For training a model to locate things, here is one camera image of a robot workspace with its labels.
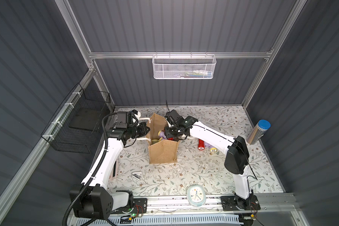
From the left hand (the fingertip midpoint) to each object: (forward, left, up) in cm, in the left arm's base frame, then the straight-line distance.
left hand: (151, 129), depth 78 cm
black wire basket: (-3, +38, +6) cm, 39 cm away
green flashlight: (+1, 0, -15) cm, 15 cm away
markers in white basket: (+36, -29, +12) cm, 48 cm away
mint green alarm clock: (-29, -25, -21) cm, 43 cm away
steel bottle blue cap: (+4, -65, -6) cm, 66 cm away
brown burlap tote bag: (-7, -8, -12) cm, 16 cm away
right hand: (+3, -9, -8) cm, 13 cm away
